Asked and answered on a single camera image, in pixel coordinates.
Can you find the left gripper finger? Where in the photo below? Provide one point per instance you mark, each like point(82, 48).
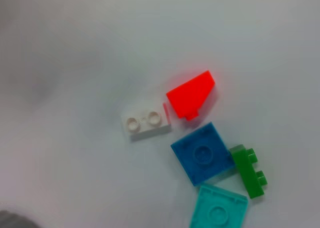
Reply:
point(12, 220)

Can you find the blue square toy plate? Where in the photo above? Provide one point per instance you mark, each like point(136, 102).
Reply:
point(202, 155)

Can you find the white toy brick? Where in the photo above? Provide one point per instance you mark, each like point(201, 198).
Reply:
point(146, 126)

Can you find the teal square toy plate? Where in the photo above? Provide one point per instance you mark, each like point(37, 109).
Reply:
point(220, 210)

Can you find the red-orange sloped toy brick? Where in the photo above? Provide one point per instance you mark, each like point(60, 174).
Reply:
point(190, 95)

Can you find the translucent green toy brick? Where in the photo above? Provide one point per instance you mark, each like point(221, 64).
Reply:
point(246, 173)

